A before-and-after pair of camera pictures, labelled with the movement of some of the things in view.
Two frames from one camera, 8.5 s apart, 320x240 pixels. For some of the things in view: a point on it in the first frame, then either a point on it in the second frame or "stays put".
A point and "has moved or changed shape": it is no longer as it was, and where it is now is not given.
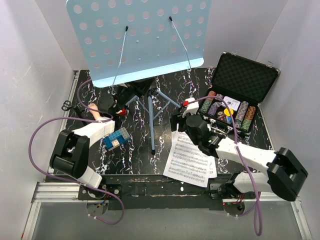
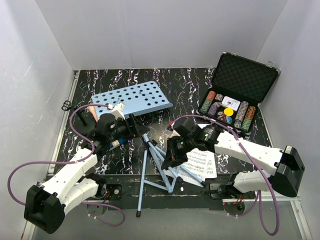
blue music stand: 128,41 -> 158,166
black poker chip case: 244,82 stays put
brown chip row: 250,113 stays put
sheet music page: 187,161 stays put
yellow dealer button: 226,111 stays put
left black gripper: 143,86 -> 136,130
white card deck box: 232,103 stays put
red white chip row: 211,93 stays put
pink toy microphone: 96,114 stays put
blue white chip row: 241,113 stays put
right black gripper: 176,118 -> 172,158
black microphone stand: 67,105 has moved or changed shape
